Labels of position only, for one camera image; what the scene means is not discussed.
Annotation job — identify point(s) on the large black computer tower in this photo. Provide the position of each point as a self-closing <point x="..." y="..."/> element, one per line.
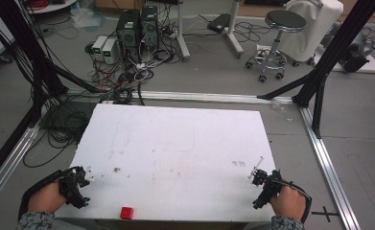
<point x="128" y="33"/>

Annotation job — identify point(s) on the round white table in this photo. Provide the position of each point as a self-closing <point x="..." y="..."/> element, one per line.
<point x="52" y="5"/>

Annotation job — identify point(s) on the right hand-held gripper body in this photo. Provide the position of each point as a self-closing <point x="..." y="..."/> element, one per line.
<point x="267" y="190"/>

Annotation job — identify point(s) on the black round stool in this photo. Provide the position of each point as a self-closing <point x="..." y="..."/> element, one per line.
<point x="284" y="21"/>

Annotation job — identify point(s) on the thin white stick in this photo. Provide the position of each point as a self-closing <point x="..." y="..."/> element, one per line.
<point x="257" y="166"/>

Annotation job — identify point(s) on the slim black computer tower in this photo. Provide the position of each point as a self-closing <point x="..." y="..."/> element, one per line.
<point x="150" y="27"/>

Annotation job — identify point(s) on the white desk leg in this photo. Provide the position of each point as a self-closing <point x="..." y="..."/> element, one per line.
<point x="182" y="35"/>
<point x="234" y="33"/>

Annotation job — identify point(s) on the white covered cabinet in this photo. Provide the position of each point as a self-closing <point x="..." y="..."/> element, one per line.
<point x="317" y="30"/>

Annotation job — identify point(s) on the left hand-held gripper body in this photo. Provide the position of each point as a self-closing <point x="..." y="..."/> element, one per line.
<point x="72" y="191"/>

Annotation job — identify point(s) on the clear plastic bag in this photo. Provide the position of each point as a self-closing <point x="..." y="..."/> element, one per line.
<point x="86" y="16"/>

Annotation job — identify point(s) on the black device on white board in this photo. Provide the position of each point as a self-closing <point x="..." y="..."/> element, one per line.
<point x="356" y="56"/>

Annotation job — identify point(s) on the white power supply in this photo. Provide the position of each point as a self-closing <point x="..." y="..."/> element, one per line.
<point x="98" y="47"/>
<point x="109" y="51"/>

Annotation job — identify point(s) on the person's left hand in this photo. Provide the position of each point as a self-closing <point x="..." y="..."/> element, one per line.
<point x="46" y="199"/>

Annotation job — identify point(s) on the flat black box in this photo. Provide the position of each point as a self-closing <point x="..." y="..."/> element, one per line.
<point x="219" y="23"/>

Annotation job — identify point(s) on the red cube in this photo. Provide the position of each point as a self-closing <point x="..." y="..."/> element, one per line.
<point x="126" y="213"/>

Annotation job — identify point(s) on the person's right hand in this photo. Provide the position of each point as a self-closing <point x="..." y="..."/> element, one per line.
<point x="289" y="202"/>

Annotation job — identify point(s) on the aluminium floor rail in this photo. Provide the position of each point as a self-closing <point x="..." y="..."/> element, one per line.
<point x="330" y="169"/>
<point x="7" y="163"/>
<point x="207" y="96"/>

